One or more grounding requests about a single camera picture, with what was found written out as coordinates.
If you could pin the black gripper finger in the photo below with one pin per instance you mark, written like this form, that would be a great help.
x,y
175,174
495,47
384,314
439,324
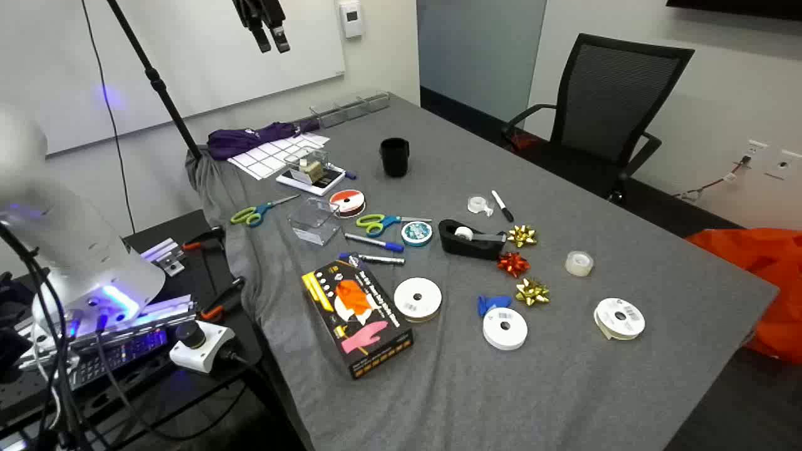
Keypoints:
x,y
279,27
250,25

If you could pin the clear plastic case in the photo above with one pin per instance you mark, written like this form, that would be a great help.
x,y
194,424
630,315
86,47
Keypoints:
x,y
315,224

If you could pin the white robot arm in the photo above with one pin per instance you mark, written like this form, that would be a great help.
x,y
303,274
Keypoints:
x,y
75,241

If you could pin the clear plastic organizer tray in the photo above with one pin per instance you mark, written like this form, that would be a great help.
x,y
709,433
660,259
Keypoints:
x,y
350,110

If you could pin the black tripod pole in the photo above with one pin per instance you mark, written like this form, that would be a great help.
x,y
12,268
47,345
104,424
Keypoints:
x,y
164,95

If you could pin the purple cloth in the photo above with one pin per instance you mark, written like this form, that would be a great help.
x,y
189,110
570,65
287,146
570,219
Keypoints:
x,y
241,141

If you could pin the white gridded paper sheets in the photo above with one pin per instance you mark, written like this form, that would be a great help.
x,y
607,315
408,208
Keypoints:
x,y
266,155

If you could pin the green white ribbon ball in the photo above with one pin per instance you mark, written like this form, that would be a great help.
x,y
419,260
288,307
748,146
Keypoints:
x,y
312,169

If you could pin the white tray with black inlay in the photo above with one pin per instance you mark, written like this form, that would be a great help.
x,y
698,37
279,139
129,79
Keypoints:
x,y
325,181

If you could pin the black mug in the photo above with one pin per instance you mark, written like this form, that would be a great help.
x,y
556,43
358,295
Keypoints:
x,y
394,157

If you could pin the orange white ribbon spool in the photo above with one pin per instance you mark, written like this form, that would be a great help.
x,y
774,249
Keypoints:
x,y
347,200

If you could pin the blue marker pen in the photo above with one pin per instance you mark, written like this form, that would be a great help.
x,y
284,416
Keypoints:
x,y
372,259
374,241

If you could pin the teal ribbon spool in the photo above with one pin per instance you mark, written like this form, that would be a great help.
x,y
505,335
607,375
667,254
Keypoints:
x,y
417,234

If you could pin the small clear tape roll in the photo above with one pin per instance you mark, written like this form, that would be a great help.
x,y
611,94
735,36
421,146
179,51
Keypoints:
x,y
478,205

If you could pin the black white marker pen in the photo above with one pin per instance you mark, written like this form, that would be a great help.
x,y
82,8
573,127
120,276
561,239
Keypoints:
x,y
501,205

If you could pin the black tape dispenser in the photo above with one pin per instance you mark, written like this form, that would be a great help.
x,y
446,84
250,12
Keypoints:
x,y
471,241

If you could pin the black box with orange print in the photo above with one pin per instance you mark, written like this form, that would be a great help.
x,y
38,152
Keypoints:
x,y
357,315

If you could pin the gold gift bow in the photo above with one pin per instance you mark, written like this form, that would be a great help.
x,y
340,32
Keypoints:
x,y
521,235
532,292

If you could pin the white emergency stop box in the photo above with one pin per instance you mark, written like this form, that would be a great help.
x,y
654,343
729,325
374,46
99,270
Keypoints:
x,y
201,345

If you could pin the purple lit control unit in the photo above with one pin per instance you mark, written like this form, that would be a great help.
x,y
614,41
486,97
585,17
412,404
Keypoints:
x,y
126,325

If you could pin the red gift bow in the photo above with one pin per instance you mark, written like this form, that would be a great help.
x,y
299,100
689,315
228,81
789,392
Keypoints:
x,y
515,264

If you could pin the black mesh office chair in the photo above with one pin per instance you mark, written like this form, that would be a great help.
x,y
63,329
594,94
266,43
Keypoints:
x,y
609,109

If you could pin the blue gift bow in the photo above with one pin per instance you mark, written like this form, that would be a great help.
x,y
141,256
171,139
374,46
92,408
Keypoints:
x,y
492,303

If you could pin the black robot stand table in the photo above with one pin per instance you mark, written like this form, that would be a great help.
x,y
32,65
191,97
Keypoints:
x,y
165,392

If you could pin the small white round object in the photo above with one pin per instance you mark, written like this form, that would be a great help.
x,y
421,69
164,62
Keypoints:
x,y
580,264

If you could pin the grey tablecloth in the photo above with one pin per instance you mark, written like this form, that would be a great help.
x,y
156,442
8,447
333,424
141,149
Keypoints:
x,y
517,383

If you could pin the white spool gold ribbon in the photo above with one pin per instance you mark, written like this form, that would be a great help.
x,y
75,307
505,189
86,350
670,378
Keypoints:
x,y
620,319

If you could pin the orange bag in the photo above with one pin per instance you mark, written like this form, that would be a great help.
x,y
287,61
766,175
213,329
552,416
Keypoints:
x,y
766,284

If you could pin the white wall thermostat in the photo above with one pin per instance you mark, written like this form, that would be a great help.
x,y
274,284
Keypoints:
x,y
350,16

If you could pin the black wall television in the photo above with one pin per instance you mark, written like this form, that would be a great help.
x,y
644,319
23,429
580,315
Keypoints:
x,y
741,6

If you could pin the white wall outlet plate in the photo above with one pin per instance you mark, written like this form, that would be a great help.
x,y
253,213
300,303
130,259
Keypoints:
x,y
771,157

